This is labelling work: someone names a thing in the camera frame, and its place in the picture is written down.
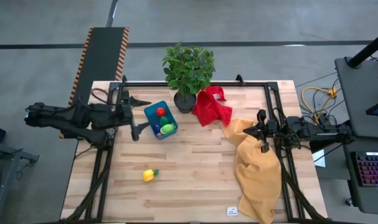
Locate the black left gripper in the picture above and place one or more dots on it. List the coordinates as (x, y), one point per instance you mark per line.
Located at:
(124, 113)

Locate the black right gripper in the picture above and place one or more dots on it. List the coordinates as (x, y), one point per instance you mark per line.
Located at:
(274, 128)

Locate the small blue toy fruit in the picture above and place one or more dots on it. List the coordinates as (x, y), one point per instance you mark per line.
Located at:
(156, 127)

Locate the red toy tomato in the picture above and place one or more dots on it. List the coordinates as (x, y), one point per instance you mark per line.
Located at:
(160, 111)

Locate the dark green toy bell pepper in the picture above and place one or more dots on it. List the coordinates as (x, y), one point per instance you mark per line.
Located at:
(164, 120)

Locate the light green toy cabbage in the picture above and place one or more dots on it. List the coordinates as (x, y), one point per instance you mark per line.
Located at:
(167, 128)

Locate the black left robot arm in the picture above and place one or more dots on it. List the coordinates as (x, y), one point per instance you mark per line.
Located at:
(73, 119)

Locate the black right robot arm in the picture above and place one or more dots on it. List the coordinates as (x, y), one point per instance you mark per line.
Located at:
(319, 130)

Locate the teal plastic tupperware container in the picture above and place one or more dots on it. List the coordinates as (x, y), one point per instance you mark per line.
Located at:
(151, 113)

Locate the yellow cloth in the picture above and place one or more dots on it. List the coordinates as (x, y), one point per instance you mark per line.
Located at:
(257, 174)

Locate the black plant pot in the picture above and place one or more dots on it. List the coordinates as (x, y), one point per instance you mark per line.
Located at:
(185, 102)

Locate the red cloth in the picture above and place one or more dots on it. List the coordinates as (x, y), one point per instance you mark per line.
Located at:
(212, 107)

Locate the yellow toy bell pepper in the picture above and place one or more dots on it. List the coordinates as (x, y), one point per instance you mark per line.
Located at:
(149, 175)

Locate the white paper sheet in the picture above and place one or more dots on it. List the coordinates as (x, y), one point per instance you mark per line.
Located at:
(320, 158)

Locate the black mat with hazard stripes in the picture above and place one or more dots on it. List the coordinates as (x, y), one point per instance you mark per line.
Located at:
(103, 56)

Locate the green leafy artificial plant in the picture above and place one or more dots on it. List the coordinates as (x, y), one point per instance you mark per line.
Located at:
(188, 67)

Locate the small white label tag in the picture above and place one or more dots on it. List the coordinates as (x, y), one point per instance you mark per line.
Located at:
(232, 211)

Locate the grey desk with black pole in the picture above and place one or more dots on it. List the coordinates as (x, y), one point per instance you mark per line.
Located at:
(360, 93)

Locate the grey desk under keyboard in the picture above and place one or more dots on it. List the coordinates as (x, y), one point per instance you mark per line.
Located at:
(347, 193)

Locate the backlit computer keyboard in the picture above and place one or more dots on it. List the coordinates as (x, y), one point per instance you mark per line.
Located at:
(373, 169)

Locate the grey side table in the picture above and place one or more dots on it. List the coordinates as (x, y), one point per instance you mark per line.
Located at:
(5, 174)

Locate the black metal table frame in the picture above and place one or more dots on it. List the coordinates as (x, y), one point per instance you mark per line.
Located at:
(107, 174)

